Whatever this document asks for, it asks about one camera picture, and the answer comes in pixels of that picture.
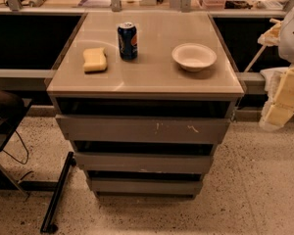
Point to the white bowl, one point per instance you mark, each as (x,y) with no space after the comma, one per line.
(193,56)

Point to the grey middle drawer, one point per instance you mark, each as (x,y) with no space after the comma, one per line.
(143,163)

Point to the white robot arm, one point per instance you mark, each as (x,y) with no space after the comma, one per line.
(286,45)

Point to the grey drawer cabinet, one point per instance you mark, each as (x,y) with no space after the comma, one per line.
(151,86)

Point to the white stick with handle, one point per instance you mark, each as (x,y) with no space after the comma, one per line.
(254,61)

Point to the grey bottom drawer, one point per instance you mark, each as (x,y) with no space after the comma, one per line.
(144,187)

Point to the blue Pepsi can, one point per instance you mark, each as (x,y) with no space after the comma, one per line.
(127,36)

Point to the black metal stand leg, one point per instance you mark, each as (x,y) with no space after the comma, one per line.
(48,226)

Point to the black chair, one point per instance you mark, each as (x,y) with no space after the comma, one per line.
(13,109)

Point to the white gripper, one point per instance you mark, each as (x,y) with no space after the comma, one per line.
(292,38)

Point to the grey drawer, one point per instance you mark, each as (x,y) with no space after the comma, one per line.
(180,130)
(144,187)
(143,163)

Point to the grey top drawer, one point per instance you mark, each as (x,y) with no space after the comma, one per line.
(180,130)

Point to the yellow sponge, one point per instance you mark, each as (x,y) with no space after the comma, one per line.
(94,59)

